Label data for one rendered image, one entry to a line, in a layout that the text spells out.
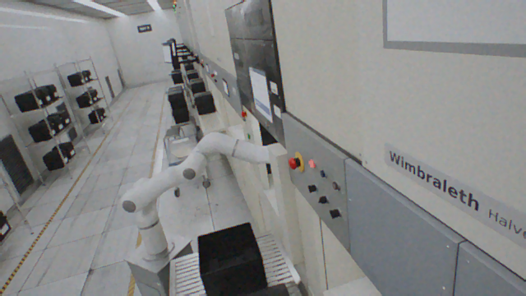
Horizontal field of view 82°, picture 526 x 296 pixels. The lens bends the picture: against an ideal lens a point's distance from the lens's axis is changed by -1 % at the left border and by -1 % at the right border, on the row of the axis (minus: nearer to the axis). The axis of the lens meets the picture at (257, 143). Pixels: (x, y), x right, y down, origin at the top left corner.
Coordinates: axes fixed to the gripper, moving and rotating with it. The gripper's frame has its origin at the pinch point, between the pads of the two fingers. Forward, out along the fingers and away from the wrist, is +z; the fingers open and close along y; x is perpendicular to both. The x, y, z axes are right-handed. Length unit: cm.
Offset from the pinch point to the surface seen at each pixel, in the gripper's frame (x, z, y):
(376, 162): 38, -33, 81
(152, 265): -46, -102, -18
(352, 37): 60, -32, 73
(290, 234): -17.8, -35.7, 25.9
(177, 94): -28, -69, -399
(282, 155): 18.1, -34.2, 25.7
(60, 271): -123, -215, -149
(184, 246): -46, -84, -26
